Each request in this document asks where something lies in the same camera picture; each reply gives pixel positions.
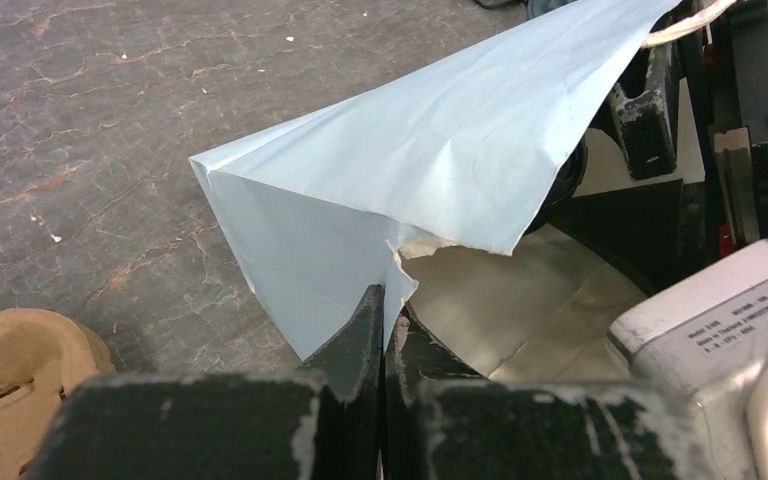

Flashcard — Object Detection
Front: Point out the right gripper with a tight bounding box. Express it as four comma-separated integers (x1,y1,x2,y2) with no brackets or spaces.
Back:
550,1,768,295

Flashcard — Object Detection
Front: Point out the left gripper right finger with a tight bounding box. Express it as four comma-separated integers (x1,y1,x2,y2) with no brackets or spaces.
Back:
383,308,715,479

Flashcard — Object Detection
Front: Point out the brown cardboard cup carrier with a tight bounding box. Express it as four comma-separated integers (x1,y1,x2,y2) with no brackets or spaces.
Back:
0,308,115,479

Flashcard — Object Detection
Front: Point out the black coffee cup lid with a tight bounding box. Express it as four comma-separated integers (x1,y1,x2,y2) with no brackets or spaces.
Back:
524,138,588,235

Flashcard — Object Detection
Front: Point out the light blue paper bag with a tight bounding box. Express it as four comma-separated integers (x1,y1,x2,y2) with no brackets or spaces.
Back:
191,1,674,359

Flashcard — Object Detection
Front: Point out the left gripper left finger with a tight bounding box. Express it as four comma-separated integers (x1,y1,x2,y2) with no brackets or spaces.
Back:
26,285,384,479

